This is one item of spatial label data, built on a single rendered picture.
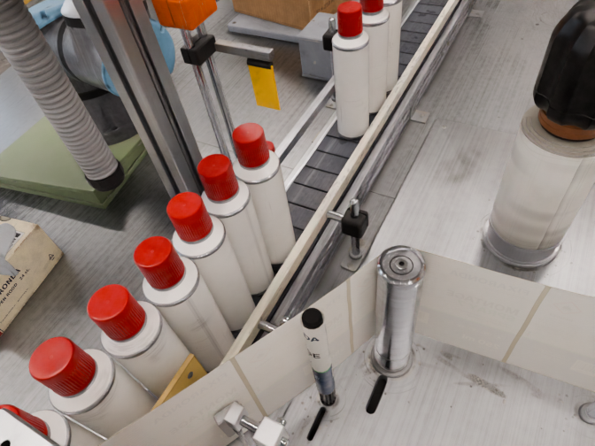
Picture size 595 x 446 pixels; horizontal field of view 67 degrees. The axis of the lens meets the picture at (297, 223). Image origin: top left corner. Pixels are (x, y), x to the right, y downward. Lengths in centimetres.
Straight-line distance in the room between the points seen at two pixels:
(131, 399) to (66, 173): 53
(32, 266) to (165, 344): 39
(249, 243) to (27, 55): 26
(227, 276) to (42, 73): 24
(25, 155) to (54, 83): 59
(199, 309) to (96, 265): 35
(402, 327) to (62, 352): 27
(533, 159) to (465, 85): 48
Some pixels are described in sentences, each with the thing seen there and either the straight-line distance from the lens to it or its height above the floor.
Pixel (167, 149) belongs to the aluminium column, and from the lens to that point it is 57.
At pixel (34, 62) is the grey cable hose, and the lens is 40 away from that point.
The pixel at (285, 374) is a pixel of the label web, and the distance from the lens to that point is 42.
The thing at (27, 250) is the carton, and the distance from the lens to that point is 76.
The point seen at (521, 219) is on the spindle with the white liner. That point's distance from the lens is 55.
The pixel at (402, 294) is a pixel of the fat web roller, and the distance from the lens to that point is 37.
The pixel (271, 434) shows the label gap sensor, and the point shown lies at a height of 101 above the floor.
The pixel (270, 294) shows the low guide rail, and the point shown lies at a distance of 54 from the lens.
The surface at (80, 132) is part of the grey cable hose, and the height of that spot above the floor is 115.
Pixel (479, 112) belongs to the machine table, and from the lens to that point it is 90.
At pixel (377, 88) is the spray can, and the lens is 77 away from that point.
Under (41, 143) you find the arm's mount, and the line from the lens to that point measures 100.
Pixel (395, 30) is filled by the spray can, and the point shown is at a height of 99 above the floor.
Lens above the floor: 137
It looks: 50 degrees down
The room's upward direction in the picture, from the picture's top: 11 degrees counter-clockwise
